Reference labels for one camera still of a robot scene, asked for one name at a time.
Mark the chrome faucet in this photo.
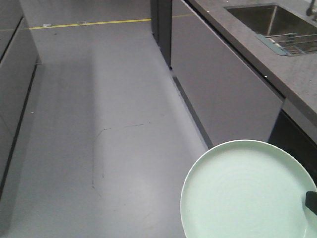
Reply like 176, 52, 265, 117
306, 0, 317, 16

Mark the grey cabinet left side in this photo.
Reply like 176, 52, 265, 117
0, 0, 40, 229

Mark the dark tall cabinet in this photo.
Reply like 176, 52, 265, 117
150, 0, 172, 67

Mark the teal wire dish rack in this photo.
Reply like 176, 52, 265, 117
256, 33, 317, 57

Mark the mint green plate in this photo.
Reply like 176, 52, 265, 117
180, 140, 317, 238

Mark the stainless steel sink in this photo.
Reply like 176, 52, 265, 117
225, 3, 317, 42

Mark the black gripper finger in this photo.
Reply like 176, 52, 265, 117
305, 191, 317, 215

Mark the grey kitchen island cabinet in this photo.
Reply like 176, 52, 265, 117
171, 0, 317, 179

